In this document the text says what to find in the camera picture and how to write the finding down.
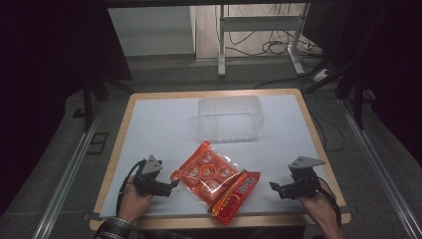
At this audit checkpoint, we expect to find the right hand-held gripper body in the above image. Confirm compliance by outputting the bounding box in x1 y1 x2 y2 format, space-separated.
287 155 327 200

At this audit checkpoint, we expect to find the wooden table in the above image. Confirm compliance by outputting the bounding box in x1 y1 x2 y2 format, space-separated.
89 88 352 232

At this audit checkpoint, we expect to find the white table mat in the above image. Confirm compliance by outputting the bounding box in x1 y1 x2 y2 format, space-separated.
99 94 348 219

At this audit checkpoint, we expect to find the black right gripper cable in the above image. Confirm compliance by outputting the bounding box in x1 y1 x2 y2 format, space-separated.
317 176 343 230

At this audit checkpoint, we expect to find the metal floor rail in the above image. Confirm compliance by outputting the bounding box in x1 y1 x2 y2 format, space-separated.
337 99 422 239
32 105 105 239

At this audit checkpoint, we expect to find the white power strip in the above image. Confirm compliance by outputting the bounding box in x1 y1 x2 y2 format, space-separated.
312 68 333 83

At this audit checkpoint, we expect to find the black metal stand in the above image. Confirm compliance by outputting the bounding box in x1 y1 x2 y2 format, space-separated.
80 71 135 133
303 49 377 131

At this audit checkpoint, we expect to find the person's left hand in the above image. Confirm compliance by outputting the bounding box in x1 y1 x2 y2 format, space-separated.
117 174 154 224

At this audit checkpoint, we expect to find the thin black floor cable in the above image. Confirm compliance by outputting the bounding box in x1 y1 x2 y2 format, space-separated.
307 105 346 153

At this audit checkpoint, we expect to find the person's right hand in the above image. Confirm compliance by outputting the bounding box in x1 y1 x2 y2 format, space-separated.
296 188 336 224

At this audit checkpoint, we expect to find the black floor outlet plate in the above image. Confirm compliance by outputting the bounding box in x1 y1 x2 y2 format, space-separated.
86 131 109 155

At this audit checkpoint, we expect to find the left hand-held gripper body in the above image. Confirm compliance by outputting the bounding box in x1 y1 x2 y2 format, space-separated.
132 153 164 197

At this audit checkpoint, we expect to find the orange snack packet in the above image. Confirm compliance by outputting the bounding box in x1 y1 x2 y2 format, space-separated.
170 140 262 226

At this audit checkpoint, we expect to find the clear plastic container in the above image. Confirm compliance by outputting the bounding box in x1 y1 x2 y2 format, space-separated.
197 95 265 143

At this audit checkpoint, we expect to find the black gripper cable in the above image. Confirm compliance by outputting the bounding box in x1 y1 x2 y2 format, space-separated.
317 176 343 230
114 158 147 217

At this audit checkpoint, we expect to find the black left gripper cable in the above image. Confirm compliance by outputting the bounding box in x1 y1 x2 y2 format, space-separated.
114 158 147 217

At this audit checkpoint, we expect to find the tangle of black floor cables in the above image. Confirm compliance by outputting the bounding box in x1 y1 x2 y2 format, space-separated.
214 3 324 58

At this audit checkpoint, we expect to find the white metal desk frame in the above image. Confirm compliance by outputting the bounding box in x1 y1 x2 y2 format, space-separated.
216 3 312 78

